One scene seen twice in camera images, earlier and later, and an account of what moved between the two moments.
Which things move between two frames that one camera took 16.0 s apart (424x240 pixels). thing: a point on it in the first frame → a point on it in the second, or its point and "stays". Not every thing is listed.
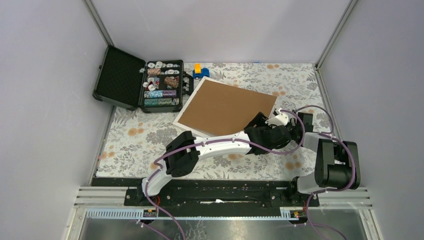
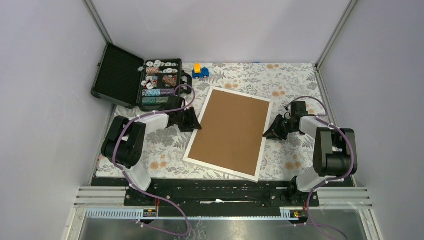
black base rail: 215,193 stays
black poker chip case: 151,86 stays
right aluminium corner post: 351,5 stays
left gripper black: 260,120 → 193,123
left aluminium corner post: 98,23 stays
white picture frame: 210,109 → 234,173
